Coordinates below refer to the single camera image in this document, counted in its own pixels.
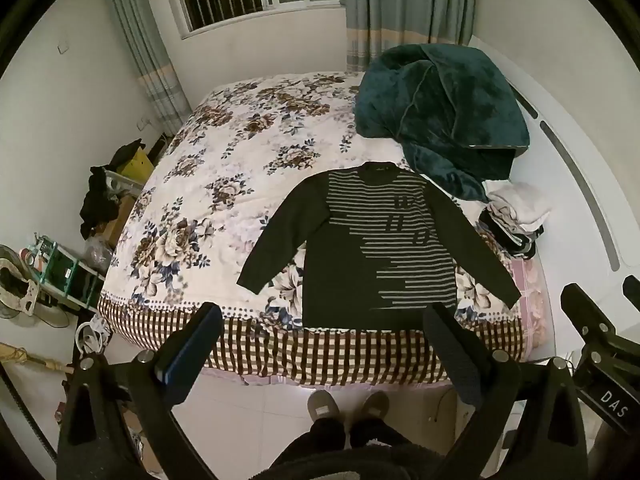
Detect green rack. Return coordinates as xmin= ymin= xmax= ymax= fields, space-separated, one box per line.
xmin=25 ymin=232 xmax=108 ymax=314

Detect cardboard box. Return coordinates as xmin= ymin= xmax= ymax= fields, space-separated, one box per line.
xmin=102 ymin=192 xmax=137 ymax=247

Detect dark folded clothes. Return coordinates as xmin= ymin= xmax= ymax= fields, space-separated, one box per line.
xmin=477 ymin=209 xmax=546 ymax=261

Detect clear plastic bag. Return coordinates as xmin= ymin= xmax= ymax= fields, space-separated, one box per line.
xmin=84 ymin=235 xmax=114 ymax=274

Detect teal plush blanket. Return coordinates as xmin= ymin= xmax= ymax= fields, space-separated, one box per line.
xmin=354 ymin=44 xmax=531 ymax=204

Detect white bed headboard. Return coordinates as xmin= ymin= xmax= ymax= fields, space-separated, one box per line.
xmin=469 ymin=35 xmax=640 ymax=363

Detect pink bed sheet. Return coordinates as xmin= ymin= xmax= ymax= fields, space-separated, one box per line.
xmin=509 ymin=255 xmax=556 ymax=356

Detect person's legs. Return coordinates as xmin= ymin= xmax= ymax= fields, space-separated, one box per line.
xmin=270 ymin=414 xmax=417 ymax=480

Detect black cloth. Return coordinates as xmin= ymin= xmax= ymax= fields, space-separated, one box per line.
xmin=107 ymin=141 xmax=148 ymax=171

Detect grey banded curtain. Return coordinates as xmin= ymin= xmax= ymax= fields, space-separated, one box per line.
xmin=97 ymin=0 xmax=194 ymax=137
xmin=344 ymin=0 xmax=479 ymax=74

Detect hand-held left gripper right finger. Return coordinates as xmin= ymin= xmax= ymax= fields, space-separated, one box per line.
xmin=422 ymin=302 xmax=589 ymax=480

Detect dark striped sweater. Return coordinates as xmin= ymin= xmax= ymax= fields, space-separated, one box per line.
xmin=237 ymin=161 xmax=522 ymax=330

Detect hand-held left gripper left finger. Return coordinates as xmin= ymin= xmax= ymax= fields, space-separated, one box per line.
xmin=56 ymin=301 xmax=224 ymax=480

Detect straw broom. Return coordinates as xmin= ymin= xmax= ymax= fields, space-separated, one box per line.
xmin=0 ymin=342 xmax=76 ymax=376

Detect black cable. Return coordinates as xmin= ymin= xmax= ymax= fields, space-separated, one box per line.
xmin=0 ymin=360 xmax=57 ymax=463

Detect white cable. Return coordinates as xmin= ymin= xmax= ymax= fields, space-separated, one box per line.
xmin=75 ymin=320 xmax=114 ymax=357

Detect yellow box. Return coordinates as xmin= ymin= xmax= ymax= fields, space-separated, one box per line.
xmin=117 ymin=147 xmax=156 ymax=187

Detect floral bedspread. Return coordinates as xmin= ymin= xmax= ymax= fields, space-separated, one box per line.
xmin=96 ymin=71 xmax=548 ymax=387

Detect grey slipper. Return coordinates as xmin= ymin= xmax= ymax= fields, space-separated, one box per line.
xmin=306 ymin=389 xmax=342 ymax=424
xmin=357 ymin=390 xmax=391 ymax=422

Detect white folded clothes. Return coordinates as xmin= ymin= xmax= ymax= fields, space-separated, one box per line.
xmin=487 ymin=182 xmax=553 ymax=233

